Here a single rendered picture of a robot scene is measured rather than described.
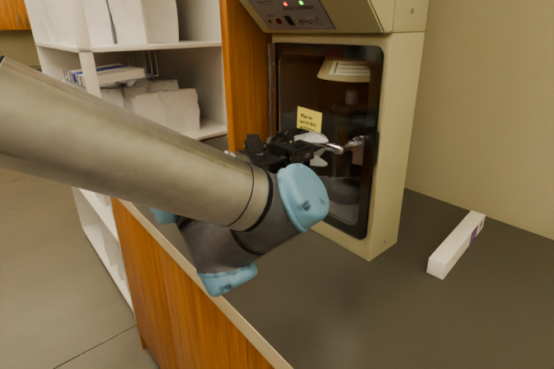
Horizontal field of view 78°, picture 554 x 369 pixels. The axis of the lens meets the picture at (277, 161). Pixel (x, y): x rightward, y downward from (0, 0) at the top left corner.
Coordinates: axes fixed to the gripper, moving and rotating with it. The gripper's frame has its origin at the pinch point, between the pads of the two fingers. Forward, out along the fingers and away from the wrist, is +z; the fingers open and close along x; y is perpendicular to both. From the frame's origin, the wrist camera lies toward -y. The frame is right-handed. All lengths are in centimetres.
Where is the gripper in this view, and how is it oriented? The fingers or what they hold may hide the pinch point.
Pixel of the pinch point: (318, 142)
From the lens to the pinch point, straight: 70.8
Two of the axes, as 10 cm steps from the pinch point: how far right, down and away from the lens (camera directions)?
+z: 7.7, -2.4, 6.0
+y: 6.4, 2.7, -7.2
